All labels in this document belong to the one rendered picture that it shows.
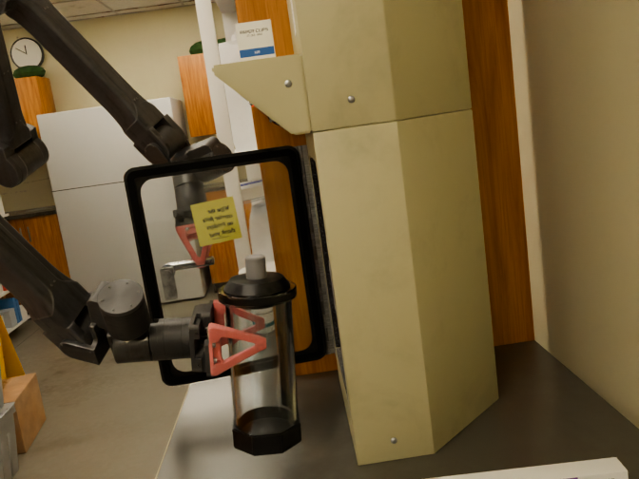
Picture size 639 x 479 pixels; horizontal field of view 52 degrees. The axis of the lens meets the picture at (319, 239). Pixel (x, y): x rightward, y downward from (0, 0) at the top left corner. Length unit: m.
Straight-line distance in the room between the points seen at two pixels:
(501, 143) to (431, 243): 0.41
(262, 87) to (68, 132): 5.20
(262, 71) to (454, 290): 0.41
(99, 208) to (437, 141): 5.20
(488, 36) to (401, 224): 0.52
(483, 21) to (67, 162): 5.05
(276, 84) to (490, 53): 0.54
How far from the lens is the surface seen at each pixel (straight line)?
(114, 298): 0.86
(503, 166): 1.29
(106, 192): 5.96
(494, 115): 1.28
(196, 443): 1.12
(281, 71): 0.85
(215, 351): 0.87
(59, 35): 1.25
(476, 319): 1.04
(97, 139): 5.95
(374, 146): 0.86
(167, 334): 0.90
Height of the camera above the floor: 1.42
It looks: 10 degrees down
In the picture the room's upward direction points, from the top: 8 degrees counter-clockwise
